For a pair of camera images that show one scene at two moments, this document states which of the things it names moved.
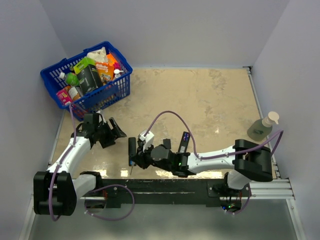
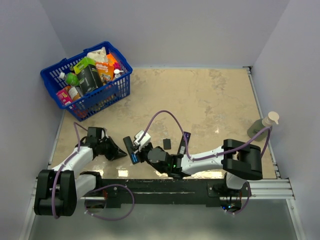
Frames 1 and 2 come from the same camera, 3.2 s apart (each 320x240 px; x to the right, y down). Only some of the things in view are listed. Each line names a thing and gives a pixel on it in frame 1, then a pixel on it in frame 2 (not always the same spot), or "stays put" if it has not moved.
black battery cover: x=166 y=143 stays put
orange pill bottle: x=73 y=92 stays put
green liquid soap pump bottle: x=260 y=129 stays put
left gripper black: x=118 y=133 to x=116 y=152
